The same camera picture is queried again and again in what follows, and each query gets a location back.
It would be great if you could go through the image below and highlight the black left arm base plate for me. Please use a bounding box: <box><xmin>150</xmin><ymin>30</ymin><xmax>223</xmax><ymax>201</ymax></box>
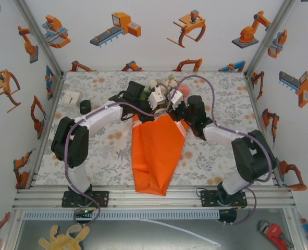
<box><xmin>61</xmin><ymin>191</ymin><xmax>110</xmax><ymax>208</ymax></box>

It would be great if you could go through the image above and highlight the artificial flower bouquet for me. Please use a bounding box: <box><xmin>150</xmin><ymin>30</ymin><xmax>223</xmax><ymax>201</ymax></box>
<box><xmin>140</xmin><ymin>74</ymin><xmax>191</xmax><ymax>117</ymax></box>

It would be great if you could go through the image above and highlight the thin white strip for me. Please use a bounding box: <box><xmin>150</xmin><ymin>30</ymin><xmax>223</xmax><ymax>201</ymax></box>
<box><xmin>132</xmin><ymin>218</ymin><xmax>221</xmax><ymax>247</ymax></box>

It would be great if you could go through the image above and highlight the yellow cloth cutout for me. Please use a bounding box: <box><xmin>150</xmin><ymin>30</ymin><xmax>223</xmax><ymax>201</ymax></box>
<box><xmin>38</xmin><ymin>224</ymin><xmax>91</xmax><ymax>250</ymax></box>

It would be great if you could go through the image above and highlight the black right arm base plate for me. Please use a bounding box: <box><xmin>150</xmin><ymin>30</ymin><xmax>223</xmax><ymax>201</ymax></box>
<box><xmin>200</xmin><ymin>190</ymin><xmax>248</xmax><ymax>209</ymax></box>

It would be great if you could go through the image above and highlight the red pipe wrench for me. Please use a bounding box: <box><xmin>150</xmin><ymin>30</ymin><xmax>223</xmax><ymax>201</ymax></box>
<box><xmin>257</xmin><ymin>220</ymin><xmax>295</xmax><ymax>249</ymax></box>

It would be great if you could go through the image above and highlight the black controller with green light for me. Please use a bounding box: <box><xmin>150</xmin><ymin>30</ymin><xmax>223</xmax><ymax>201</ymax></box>
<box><xmin>74</xmin><ymin>208</ymin><xmax>93</xmax><ymax>218</ymax></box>

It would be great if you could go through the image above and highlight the aluminium corner post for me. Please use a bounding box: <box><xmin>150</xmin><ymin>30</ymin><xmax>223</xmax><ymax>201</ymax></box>
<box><xmin>244</xmin><ymin>0</ymin><xmax>298</xmax><ymax>76</ymax></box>
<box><xmin>13</xmin><ymin>0</ymin><xmax>65</xmax><ymax>76</ymax></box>

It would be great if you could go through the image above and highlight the orange wrapping paper sheet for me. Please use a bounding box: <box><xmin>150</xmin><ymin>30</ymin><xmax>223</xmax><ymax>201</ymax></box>
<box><xmin>131</xmin><ymin>114</ymin><xmax>190</xmax><ymax>197</ymax></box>

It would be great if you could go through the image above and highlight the floral patterned tablecloth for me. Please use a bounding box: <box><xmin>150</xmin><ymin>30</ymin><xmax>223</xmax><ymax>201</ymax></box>
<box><xmin>35</xmin><ymin>70</ymin><xmax>277</xmax><ymax>187</ymax></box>

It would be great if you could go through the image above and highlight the aluminium frame rail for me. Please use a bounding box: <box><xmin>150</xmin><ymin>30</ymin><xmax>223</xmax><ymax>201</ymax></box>
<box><xmin>11</xmin><ymin>186</ymin><xmax>297</xmax><ymax>210</ymax></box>

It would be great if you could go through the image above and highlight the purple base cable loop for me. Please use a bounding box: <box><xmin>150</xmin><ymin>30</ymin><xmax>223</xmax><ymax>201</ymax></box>
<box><xmin>220</xmin><ymin>194</ymin><xmax>257</xmax><ymax>226</ymax></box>
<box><xmin>73</xmin><ymin>200</ymin><xmax>102</xmax><ymax>226</ymax></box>

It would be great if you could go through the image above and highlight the aluminium side rail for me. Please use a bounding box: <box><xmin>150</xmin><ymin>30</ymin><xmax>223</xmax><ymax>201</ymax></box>
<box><xmin>26</xmin><ymin>72</ymin><xmax>66</xmax><ymax>190</ymax></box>
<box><xmin>243</xmin><ymin>72</ymin><xmax>285</xmax><ymax>188</ymax></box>

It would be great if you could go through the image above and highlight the small black rounded device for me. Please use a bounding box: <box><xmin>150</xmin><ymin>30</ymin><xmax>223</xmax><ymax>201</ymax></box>
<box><xmin>79</xmin><ymin>99</ymin><xmax>92</xmax><ymax>115</ymax></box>

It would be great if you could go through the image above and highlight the white square box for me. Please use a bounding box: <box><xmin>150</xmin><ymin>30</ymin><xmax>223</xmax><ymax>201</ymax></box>
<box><xmin>62</xmin><ymin>90</ymin><xmax>81</xmax><ymax>108</ymax></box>

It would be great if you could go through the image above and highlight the white slotted cable duct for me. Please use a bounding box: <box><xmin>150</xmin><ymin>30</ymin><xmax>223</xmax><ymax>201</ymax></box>
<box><xmin>22</xmin><ymin>210</ymin><xmax>220</xmax><ymax>220</ymax></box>

